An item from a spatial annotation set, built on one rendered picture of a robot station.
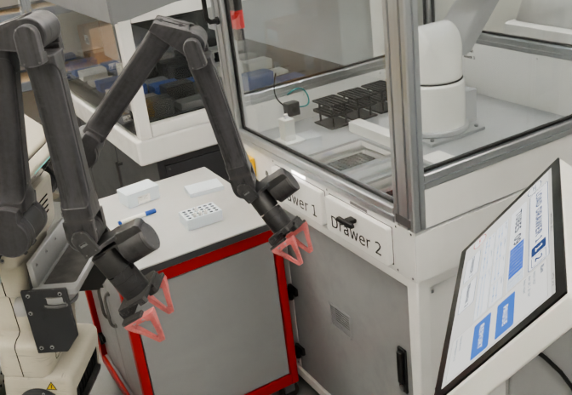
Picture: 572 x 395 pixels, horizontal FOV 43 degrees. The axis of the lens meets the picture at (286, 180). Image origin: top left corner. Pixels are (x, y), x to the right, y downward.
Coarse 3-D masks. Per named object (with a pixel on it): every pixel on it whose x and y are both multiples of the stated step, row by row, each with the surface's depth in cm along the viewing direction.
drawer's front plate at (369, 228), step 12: (336, 204) 205; (348, 204) 202; (336, 216) 207; (348, 216) 201; (360, 216) 195; (336, 228) 209; (348, 228) 203; (360, 228) 197; (372, 228) 192; (384, 228) 187; (348, 240) 205; (372, 240) 194; (384, 240) 188; (372, 252) 195; (384, 252) 190
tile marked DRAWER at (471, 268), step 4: (480, 252) 152; (472, 256) 155; (476, 256) 153; (468, 260) 156; (472, 260) 153; (476, 260) 151; (468, 264) 154; (472, 264) 151; (476, 264) 149; (468, 268) 152; (472, 268) 149; (476, 268) 147; (468, 272) 150; (472, 272) 148; (476, 272) 146; (464, 276) 151; (468, 276) 148; (464, 280) 149
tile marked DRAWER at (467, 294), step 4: (472, 280) 144; (476, 280) 142; (468, 284) 145; (472, 284) 143; (464, 288) 146; (468, 288) 143; (472, 288) 141; (464, 292) 144; (468, 292) 142; (472, 292) 140; (460, 296) 144; (464, 296) 142; (468, 296) 140; (472, 296) 138; (460, 300) 143; (464, 300) 141; (468, 300) 139; (472, 300) 137; (460, 304) 141; (464, 304) 139; (468, 304) 137; (460, 308) 139; (464, 308) 138; (460, 312) 138
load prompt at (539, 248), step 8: (544, 184) 145; (536, 192) 146; (544, 192) 142; (536, 200) 143; (544, 200) 139; (536, 208) 140; (544, 208) 136; (536, 216) 137; (544, 216) 133; (536, 224) 134; (544, 224) 130; (536, 232) 131; (544, 232) 128; (536, 240) 128; (544, 240) 125; (536, 248) 126; (544, 248) 123; (536, 256) 123; (544, 256) 120; (528, 264) 124; (536, 264) 121; (528, 272) 122
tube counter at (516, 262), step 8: (520, 232) 138; (512, 240) 139; (520, 240) 136; (512, 248) 136; (520, 248) 133; (512, 256) 133; (520, 256) 130; (512, 264) 131; (520, 264) 127; (512, 272) 128; (520, 272) 125; (512, 280) 126
